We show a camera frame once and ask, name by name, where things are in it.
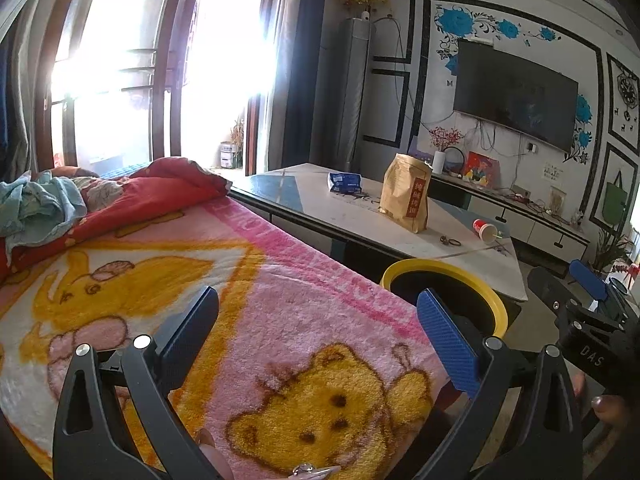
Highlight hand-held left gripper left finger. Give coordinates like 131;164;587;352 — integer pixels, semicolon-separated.
52;285;236;480

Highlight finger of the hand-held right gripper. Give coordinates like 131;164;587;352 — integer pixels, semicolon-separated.
570;259;626;311
527;266;581;316

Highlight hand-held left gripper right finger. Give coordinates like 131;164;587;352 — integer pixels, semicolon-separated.
416;287;586;480

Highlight yellow rimmed trash bin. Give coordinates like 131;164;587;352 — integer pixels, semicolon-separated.
381;258;508;341

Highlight person's right hand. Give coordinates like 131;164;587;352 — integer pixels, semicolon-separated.
572;374;640;433

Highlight green potted plant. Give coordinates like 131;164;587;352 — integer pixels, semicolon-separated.
590;225;633;273

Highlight white television cabinet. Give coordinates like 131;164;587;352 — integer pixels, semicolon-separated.
430;172;591;263

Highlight green tote bag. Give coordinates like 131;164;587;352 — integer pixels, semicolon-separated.
600;170;632;233

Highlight red paper cup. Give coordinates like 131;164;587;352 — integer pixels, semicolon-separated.
472;218;499;245

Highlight pink cartoon blanket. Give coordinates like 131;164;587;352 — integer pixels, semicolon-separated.
0;195;451;480

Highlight red quilt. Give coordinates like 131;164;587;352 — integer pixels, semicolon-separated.
0;157;233;281

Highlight colourful painting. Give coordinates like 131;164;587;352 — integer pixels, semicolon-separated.
464;151;501;183

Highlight white coffee table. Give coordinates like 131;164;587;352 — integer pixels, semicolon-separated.
230;162;530;303

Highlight brown paper bag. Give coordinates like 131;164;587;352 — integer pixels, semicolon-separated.
379;152;433;235

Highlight white vase with pink flowers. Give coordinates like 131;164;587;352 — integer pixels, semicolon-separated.
429;126;465;175

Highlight round black ornament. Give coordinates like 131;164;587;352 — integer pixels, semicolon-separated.
444;146;467;177

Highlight blue quilted cushion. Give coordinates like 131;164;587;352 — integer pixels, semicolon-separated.
97;162;151;181

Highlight blue plastic packet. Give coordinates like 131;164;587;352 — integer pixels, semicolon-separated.
327;172;363;195

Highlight light blue cloth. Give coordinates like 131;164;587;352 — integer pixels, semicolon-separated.
0;171;88;251

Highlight brown framed glass door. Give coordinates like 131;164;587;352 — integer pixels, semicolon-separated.
35;0;281;176

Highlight grey standing air conditioner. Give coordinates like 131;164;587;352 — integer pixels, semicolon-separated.
336;16;377;173

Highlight blue and grey curtain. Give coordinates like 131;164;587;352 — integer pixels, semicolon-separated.
0;10;51;181

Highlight dark blue curtain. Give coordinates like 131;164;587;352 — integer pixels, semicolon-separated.
282;0;331;171

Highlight tangled cables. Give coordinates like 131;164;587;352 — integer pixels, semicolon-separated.
510;190;551;211

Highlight black wall clock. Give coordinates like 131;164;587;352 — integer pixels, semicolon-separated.
616;70;640;111

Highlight black wall television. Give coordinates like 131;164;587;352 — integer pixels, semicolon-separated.
452;37;580;153

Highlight blue flower wall decal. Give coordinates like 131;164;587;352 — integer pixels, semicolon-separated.
435;4;593;163

